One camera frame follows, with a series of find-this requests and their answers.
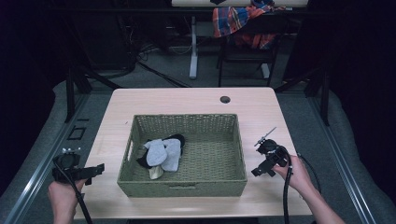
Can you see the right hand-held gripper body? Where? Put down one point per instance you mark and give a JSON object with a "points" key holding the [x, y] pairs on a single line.
{"points": [[274, 154]]}

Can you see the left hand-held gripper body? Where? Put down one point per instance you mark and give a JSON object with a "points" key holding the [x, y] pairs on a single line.
{"points": [[69, 170]]}

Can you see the person's right hand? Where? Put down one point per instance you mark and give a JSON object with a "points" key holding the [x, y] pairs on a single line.
{"points": [[295, 177]]}

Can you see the person's left hand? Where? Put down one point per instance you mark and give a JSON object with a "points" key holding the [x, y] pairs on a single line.
{"points": [[63, 197]]}

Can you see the green woven basket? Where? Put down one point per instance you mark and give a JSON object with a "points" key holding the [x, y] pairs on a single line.
{"points": [[211, 155]]}

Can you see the beige sock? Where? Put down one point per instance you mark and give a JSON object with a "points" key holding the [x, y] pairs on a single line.
{"points": [[155, 173]]}

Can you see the light grey sock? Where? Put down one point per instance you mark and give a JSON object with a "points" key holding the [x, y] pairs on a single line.
{"points": [[172, 157], [155, 153]]}

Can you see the black metal stand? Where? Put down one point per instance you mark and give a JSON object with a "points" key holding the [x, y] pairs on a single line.
{"points": [[324, 99], [70, 93]]}

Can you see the pile of socks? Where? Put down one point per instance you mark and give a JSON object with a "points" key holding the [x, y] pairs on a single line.
{"points": [[179, 138]]}

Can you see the black chair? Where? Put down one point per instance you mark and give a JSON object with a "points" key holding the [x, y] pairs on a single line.
{"points": [[249, 53]]}

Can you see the white-legged desk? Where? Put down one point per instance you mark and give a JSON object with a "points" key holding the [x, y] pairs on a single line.
{"points": [[193, 46]]}

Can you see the plaid cloth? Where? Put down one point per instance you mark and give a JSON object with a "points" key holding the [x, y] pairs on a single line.
{"points": [[230, 20]]}

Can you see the aluminium floor rail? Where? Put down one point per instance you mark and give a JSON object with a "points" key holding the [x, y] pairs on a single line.
{"points": [[34, 183], [342, 165]]}

